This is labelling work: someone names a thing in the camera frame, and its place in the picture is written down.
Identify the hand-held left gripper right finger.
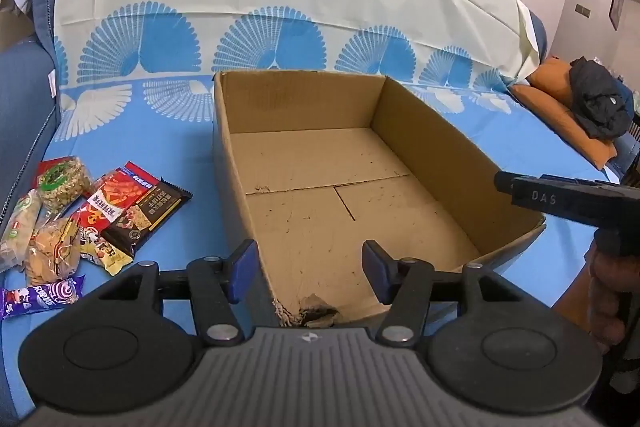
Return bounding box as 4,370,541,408
361,239,521,348

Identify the person's right hand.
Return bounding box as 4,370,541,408
588,247,632,354

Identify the clear biscuit packet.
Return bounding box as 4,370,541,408
24,217,82,286

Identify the dark brown bar packet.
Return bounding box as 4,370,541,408
102,177,194,258

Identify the orange pillow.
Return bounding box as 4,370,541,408
507,56,619,171

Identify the pale green long packet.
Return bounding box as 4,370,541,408
0,188,45,273

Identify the cardboard box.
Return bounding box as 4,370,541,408
212,69,547,327

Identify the green puffed rice cake packet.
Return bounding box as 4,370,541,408
39,156,94,210

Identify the dark red square packet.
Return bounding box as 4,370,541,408
34,159,76,188

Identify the dark jacket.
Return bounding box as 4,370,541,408
568,58,634,140

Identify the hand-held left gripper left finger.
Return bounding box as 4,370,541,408
92,238,261,349

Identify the red spicy strip packet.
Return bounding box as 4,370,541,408
80,161,162,233

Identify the blue sofa armrest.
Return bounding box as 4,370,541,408
0,34,60,230

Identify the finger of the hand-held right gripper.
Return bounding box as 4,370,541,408
494,171,518,204

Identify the purple snack packet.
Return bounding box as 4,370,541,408
0,274,87,321

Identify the yellow white snack packet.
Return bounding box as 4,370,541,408
77,227,134,278

